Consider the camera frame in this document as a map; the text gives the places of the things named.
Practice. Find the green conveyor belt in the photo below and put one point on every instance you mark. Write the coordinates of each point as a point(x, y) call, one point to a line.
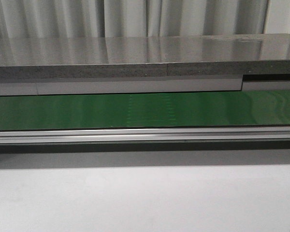
point(145, 110)

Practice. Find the aluminium conveyor frame rail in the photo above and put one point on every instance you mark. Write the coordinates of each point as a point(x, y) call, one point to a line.
point(144, 134)

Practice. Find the grey cabinet front panel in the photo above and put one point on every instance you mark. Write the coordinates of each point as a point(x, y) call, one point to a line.
point(191, 83)

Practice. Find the white pleated curtain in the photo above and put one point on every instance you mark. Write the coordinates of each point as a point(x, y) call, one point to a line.
point(140, 18)

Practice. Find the grey stone countertop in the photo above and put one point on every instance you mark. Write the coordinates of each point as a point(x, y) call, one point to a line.
point(89, 57)

